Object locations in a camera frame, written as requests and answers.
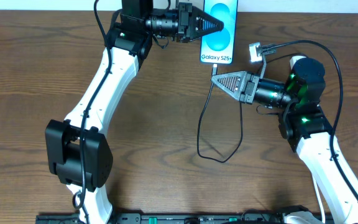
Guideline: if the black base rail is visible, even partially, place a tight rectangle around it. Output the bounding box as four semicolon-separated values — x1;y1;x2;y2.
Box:
35;205;334;224

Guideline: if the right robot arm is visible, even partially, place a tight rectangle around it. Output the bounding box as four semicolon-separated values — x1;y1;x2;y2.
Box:
211;55;358;223

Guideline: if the blue screen smartphone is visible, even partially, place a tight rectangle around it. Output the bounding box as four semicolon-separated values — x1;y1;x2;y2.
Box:
200;0;238;64

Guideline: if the white power strip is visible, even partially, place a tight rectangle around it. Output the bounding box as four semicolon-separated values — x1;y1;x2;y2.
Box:
290;55;305;70

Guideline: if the black usb charging cable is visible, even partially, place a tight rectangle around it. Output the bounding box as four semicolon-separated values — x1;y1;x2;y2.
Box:
196;52;307;164

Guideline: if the white power strip cord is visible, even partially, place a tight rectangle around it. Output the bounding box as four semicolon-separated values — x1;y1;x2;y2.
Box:
311;174;326;224

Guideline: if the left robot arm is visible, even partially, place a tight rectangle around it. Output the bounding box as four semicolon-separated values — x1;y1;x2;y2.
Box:
45;0;224;223

